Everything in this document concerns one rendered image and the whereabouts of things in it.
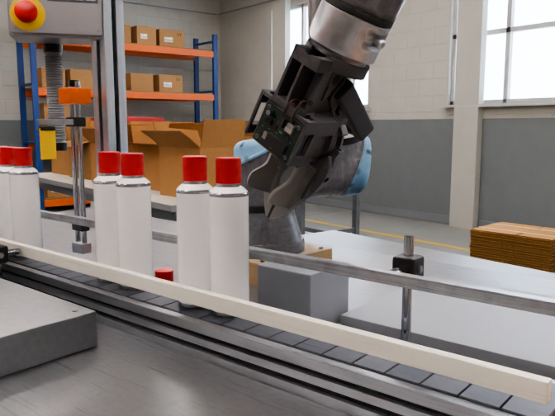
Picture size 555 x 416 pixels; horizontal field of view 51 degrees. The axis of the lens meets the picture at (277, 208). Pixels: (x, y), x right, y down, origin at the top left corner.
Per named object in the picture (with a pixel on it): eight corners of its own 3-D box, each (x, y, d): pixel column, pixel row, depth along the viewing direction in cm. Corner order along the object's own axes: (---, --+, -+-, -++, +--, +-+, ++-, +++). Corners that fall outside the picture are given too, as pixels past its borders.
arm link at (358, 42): (349, 3, 64) (408, 36, 60) (332, 43, 66) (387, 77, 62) (308, -8, 58) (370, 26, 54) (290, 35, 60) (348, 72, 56)
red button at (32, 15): (15, 2, 105) (12, -2, 102) (38, 2, 106) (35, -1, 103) (16, 23, 105) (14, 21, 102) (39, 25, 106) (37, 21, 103)
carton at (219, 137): (135, 195, 293) (133, 120, 288) (215, 187, 328) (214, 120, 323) (185, 203, 263) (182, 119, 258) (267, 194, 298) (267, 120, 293)
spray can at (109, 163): (90, 279, 94) (84, 151, 92) (117, 273, 98) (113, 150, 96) (109, 285, 91) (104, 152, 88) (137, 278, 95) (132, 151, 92)
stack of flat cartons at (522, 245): (467, 267, 471) (469, 229, 467) (498, 257, 507) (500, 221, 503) (549, 282, 425) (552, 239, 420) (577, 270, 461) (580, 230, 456)
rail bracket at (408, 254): (370, 377, 69) (373, 240, 67) (400, 359, 75) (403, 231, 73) (395, 385, 67) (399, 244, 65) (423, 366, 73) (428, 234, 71)
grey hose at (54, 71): (45, 150, 120) (39, 44, 117) (61, 149, 122) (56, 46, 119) (54, 150, 117) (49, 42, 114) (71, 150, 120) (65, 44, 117)
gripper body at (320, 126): (239, 135, 64) (282, 31, 59) (289, 134, 71) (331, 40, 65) (287, 174, 60) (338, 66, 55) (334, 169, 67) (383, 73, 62)
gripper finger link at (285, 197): (243, 222, 68) (273, 153, 64) (276, 215, 72) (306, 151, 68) (260, 238, 66) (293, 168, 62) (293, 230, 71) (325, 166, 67)
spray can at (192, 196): (170, 304, 82) (167, 155, 79) (198, 295, 86) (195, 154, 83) (196, 311, 78) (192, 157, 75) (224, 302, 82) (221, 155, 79)
